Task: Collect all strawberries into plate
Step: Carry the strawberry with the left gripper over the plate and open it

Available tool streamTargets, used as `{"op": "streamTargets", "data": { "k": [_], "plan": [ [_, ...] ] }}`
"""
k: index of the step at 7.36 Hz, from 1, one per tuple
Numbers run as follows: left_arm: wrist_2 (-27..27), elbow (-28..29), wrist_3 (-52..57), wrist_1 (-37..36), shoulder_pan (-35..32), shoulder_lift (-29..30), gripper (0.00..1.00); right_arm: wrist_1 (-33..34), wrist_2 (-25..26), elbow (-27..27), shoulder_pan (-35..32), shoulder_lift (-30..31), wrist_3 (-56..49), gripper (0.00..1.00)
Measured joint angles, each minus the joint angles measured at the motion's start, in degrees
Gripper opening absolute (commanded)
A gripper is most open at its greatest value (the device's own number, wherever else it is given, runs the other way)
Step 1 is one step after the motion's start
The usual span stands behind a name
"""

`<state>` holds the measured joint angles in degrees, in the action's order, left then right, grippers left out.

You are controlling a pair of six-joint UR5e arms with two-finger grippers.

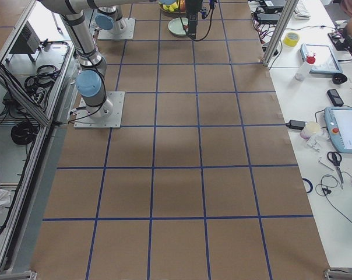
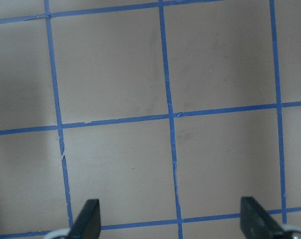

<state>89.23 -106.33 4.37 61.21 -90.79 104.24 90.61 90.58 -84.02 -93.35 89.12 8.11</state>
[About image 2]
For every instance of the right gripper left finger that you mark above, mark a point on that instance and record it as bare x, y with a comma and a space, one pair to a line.
88, 223

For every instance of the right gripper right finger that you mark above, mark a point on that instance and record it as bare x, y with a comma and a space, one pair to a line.
257, 223

